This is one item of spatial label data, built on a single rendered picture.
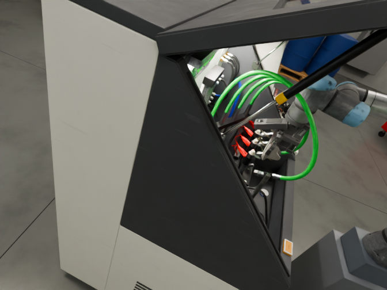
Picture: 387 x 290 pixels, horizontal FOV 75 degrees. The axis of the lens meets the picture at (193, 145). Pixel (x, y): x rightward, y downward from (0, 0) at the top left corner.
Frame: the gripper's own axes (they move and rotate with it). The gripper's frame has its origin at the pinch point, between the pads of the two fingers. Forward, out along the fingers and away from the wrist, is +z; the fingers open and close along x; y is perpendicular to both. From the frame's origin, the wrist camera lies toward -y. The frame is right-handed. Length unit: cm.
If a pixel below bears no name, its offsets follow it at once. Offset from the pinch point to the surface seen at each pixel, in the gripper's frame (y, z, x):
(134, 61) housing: -41, -31, -35
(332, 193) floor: 120, 110, 156
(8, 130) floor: -173, 110, 33
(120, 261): -32, 57, -35
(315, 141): 6.7, -22.4, -14.5
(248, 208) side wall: -3.1, -7.6, -35.0
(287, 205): 19.1, 14.9, -2.2
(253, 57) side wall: -20.2, -22.5, 31.0
